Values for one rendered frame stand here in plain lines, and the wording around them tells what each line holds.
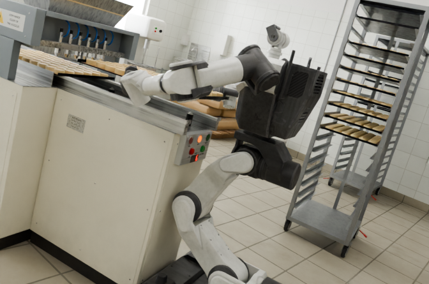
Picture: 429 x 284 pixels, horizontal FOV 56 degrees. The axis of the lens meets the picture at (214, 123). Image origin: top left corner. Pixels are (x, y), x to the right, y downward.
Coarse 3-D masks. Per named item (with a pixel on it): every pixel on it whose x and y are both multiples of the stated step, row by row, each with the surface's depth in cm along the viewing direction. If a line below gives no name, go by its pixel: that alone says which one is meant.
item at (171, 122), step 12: (60, 84) 194; (72, 84) 191; (84, 84) 187; (84, 96) 188; (96, 96) 184; (108, 96) 181; (120, 96) 180; (120, 108) 179; (132, 108) 176; (144, 108) 173; (144, 120) 173; (156, 120) 171; (168, 120) 168; (180, 120) 165; (180, 132) 166
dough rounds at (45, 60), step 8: (24, 56) 206; (32, 56) 213; (40, 56) 223; (48, 56) 231; (40, 64) 197; (48, 64) 203; (56, 64) 211; (64, 64) 216; (72, 64) 224; (56, 72) 192; (64, 72) 195; (72, 72) 199; (80, 72) 204; (88, 72) 211; (96, 72) 222
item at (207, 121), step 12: (96, 84) 222; (108, 84) 218; (120, 84) 215; (156, 96) 207; (156, 108) 205; (168, 108) 202; (180, 108) 199; (192, 120) 196; (204, 120) 193; (216, 120) 190
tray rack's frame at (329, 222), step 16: (368, 0) 274; (384, 0) 269; (352, 64) 339; (416, 64) 316; (320, 160) 354; (352, 160) 343; (368, 192) 336; (304, 208) 333; (320, 208) 345; (304, 224) 301; (320, 224) 307; (336, 224) 317; (336, 240) 290
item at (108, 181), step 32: (64, 96) 192; (64, 128) 193; (96, 128) 184; (128, 128) 176; (160, 128) 169; (192, 128) 184; (64, 160) 194; (96, 160) 185; (128, 160) 177; (160, 160) 169; (64, 192) 195; (96, 192) 186; (128, 192) 178; (160, 192) 171; (32, 224) 206; (64, 224) 196; (96, 224) 187; (128, 224) 178; (160, 224) 180; (64, 256) 201; (96, 256) 188; (128, 256) 179; (160, 256) 190
